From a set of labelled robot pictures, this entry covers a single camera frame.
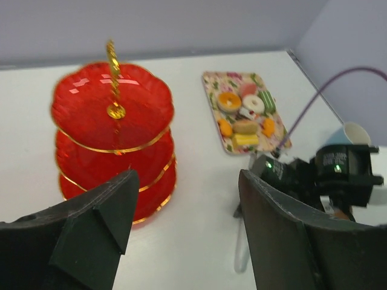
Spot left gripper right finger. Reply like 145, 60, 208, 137
238, 170, 386, 289

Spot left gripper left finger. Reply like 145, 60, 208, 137
1, 170, 139, 289

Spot metal tongs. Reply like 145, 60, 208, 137
232, 152, 258, 274

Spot red three-tier cake stand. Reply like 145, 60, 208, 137
51, 40, 177, 224

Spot floral serving tray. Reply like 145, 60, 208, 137
201, 71, 287, 155

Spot white frosted donut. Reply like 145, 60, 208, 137
242, 94, 265, 114

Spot orange glazed donut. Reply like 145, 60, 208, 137
217, 92, 242, 114

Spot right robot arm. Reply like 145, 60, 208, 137
249, 144, 386, 219

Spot yellow layered cake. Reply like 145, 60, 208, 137
232, 134, 259, 150

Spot orange fish biscuit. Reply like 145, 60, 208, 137
261, 118, 275, 138

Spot blue mug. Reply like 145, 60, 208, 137
324, 122, 371, 146

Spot brown bread roll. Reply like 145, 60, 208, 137
232, 120, 258, 135

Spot orange cookie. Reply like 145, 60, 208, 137
217, 118, 233, 138

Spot chocolate cake slice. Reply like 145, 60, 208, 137
235, 107, 258, 121

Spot green striped cake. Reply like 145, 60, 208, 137
258, 91, 276, 114

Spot red round macaron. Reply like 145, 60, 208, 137
239, 83, 258, 97

